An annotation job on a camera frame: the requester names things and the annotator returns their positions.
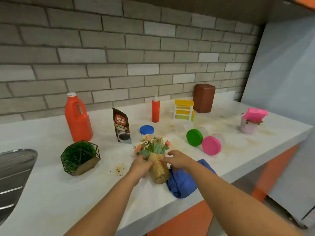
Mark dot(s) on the brown tissue box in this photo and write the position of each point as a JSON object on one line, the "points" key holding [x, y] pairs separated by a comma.
{"points": [[204, 98]]}

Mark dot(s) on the person's left hand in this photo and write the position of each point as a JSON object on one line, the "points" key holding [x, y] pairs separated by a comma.
{"points": [[140, 167]]}

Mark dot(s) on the person's left forearm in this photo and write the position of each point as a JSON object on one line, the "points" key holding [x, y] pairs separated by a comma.
{"points": [[105, 211]]}

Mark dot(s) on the green plant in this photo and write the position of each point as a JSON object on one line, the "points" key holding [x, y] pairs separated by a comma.
{"points": [[78, 154]]}

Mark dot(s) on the yellow mini drawer organizer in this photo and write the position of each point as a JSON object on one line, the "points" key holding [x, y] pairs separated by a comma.
{"points": [[184, 103]]}

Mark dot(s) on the orange cabinet front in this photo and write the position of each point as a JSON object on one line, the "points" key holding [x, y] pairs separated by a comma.
{"points": [[192, 223]]}

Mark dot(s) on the blue cloth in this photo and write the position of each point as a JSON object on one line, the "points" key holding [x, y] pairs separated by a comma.
{"points": [[182, 184]]}

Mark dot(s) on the steel sink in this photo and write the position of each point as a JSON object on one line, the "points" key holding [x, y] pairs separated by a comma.
{"points": [[14, 174]]}

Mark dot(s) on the artificial flowers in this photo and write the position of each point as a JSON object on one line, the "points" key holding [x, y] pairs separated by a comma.
{"points": [[160, 173]]}

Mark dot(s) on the red squeeze bottle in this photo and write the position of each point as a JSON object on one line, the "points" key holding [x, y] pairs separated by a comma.
{"points": [[155, 110]]}

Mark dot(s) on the clear jar with green lid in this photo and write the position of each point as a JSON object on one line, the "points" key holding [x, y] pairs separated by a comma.
{"points": [[194, 137]]}

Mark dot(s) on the pink metal bucket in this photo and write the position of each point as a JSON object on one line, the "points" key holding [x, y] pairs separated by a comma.
{"points": [[247, 127]]}

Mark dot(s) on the orange overhead cabinet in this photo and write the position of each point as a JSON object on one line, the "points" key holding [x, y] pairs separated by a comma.
{"points": [[306, 1]]}

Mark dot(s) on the orange plastic jug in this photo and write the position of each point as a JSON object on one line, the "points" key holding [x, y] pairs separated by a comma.
{"points": [[78, 125]]}

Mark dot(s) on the white countertop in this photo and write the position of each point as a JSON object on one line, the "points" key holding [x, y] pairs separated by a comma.
{"points": [[49, 194]]}

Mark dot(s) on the clear jar with blue lid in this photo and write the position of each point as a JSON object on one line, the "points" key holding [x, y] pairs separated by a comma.
{"points": [[147, 129]]}

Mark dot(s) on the black coffee granules pouch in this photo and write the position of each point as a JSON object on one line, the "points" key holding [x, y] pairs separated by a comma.
{"points": [[121, 125]]}

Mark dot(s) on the clear jar with pink lid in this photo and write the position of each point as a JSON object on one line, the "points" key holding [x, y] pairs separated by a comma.
{"points": [[211, 145]]}

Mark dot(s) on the person's right hand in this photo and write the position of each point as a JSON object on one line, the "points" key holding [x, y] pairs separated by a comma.
{"points": [[179, 160]]}

